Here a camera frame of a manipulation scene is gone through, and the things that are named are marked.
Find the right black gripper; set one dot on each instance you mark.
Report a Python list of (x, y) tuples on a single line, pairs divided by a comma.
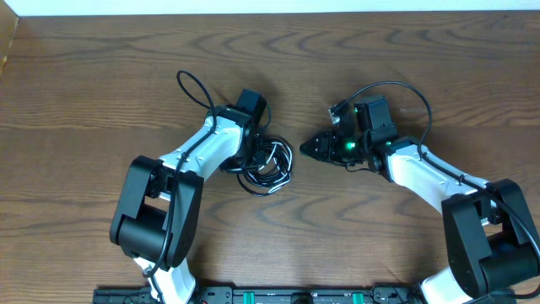
[(326, 151)]

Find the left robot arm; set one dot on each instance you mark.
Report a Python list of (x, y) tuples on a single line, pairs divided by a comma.
[(156, 216)]

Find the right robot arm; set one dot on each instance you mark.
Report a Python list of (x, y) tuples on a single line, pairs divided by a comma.
[(491, 240)]

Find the cardboard box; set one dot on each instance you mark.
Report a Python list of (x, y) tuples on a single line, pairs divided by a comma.
[(9, 23)]

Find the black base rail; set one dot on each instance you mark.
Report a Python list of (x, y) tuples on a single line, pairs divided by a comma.
[(383, 294)]

